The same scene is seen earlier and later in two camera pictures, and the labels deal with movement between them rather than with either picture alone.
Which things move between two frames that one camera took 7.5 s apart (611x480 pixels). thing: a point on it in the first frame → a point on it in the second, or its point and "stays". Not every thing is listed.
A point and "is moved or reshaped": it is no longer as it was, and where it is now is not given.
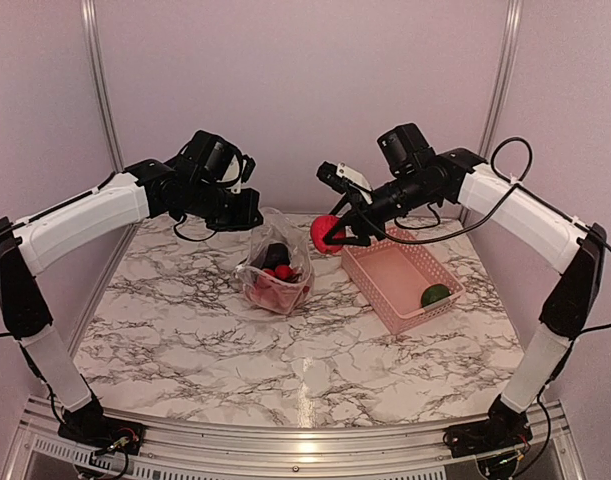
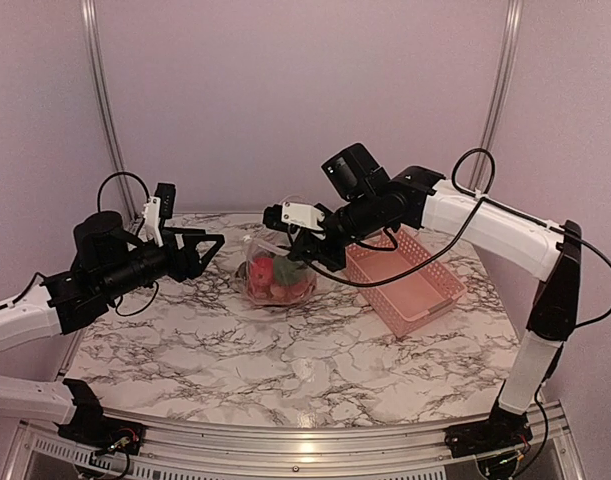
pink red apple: (320, 226) is moved or reshaped
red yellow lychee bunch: (279, 288) stays
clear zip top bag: (277, 273) is moved or reshaped
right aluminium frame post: (509, 40) stays
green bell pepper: (433, 292) → (286, 272)
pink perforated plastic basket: (392, 275) stays
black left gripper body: (220, 213) → (124, 276)
